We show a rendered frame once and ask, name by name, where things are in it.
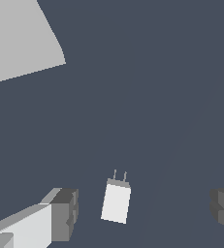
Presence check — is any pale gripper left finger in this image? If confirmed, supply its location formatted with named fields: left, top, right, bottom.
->
left=0, top=187, right=80, bottom=248

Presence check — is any white two-prong charger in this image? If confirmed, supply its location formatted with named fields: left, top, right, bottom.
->
left=100, top=169, right=132, bottom=225

